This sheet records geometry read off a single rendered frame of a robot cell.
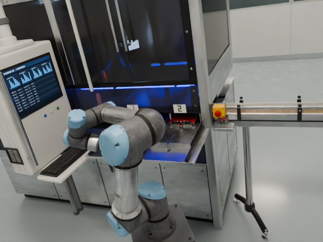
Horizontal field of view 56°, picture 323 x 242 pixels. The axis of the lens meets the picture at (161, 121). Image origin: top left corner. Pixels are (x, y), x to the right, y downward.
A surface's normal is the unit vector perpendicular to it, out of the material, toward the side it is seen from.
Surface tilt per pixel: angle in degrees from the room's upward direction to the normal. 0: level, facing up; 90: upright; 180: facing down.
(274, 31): 90
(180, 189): 90
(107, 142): 83
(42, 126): 90
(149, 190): 8
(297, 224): 0
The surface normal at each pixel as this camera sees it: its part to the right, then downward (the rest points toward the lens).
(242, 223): -0.16, -0.89
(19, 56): 0.90, 0.04
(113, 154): -0.77, 0.25
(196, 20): -0.34, 0.44
